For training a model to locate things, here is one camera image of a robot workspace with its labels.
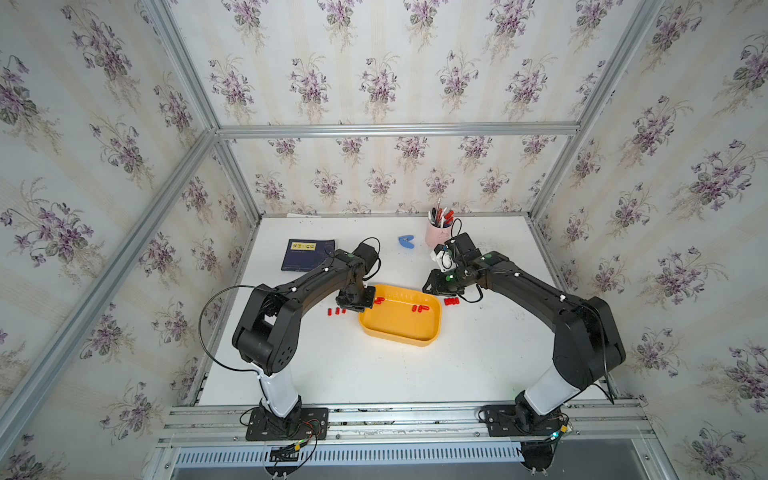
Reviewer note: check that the aluminium front rail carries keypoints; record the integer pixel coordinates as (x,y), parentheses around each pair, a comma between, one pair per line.
(393,434)

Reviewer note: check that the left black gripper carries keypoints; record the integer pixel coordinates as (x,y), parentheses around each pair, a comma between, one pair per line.
(368,303)

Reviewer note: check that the pink pen cup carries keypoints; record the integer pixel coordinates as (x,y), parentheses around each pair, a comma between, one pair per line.
(438,231)

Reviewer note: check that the dark blue notebook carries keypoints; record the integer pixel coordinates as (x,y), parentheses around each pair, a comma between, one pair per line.
(303,255)

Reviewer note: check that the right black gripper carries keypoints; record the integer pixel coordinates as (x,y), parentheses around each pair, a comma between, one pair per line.
(433,285)

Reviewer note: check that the blue plastic clip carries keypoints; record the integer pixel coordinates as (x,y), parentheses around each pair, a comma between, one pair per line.
(406,241)

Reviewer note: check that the yellow plastic storage box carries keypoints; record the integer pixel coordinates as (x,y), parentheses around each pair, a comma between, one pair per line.
(393,320)

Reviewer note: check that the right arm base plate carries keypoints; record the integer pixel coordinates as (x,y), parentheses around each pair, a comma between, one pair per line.
(513,421)

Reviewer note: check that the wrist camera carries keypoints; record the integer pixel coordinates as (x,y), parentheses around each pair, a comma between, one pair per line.
(456,251)
(367,255)

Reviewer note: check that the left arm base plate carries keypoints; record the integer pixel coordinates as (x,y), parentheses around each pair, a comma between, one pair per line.
(300,424)

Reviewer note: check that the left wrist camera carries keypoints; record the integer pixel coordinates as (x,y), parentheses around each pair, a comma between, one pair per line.
(367,255)

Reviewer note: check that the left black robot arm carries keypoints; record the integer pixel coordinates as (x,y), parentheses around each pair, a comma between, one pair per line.
(267,333)

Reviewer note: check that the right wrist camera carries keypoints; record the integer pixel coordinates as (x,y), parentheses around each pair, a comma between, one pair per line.
(456,251)

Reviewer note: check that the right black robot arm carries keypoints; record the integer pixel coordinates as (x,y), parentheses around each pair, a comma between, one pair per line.
(587,344)

